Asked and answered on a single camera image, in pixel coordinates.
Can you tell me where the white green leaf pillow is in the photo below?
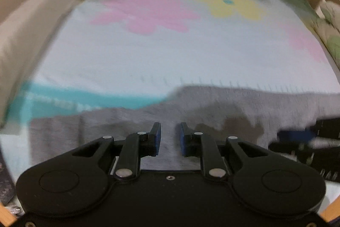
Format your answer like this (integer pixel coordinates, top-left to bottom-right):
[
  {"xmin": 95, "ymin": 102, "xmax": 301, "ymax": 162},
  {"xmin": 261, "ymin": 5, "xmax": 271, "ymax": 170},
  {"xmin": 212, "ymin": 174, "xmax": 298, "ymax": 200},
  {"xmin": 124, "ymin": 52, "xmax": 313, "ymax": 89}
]
[{"xmin": 313, "ymin": 0, "xmax": 340, "ymax": 69}]

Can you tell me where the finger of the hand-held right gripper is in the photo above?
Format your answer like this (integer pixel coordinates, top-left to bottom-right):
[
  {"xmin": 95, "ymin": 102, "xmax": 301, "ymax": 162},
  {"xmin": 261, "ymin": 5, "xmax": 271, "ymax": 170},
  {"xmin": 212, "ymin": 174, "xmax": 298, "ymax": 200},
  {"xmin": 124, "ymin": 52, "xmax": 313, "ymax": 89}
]
[
  {"xmin": 276, "ymin": 127, "xmax": 317, "ymax": 143},
  {"xmin": 268, "ymin": 141, "xmax": 306, "ymax": 161}
]

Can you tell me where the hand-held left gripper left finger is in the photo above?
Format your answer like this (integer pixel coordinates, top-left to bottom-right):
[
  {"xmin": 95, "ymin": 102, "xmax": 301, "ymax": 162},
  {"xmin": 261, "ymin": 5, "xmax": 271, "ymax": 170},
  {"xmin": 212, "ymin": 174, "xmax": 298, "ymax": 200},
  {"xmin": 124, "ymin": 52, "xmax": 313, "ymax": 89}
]
[{"xmin": 71, "ymin": 122, "xmax": 162, "ymax": 180}]

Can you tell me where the floral bed sheet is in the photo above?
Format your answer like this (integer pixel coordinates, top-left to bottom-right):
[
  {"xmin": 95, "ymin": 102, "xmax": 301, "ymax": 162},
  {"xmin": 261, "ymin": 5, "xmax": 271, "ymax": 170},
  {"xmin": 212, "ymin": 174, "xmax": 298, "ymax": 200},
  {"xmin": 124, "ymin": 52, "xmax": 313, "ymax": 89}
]
[{"xmin": 0, "ymin": 0, "xmax": 340, "ymax": 206}]

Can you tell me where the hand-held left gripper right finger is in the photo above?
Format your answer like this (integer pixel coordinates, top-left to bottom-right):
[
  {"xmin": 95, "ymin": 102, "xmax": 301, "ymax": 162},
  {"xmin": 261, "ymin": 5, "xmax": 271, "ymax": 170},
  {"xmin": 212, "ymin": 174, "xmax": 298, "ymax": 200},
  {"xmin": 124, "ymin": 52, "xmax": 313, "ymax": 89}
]
[{"xmin": 180, "ymin": 122, "xmax": 269, "ymax": 180}]

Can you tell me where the grey towel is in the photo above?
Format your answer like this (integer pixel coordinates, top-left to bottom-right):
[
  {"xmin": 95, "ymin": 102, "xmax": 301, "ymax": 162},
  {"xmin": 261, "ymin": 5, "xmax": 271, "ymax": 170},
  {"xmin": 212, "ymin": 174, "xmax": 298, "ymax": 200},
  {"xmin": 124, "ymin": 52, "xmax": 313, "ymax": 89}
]
[{"xmin": 29, "ymin": 86, "xmax": 340, "ymax": 172}]

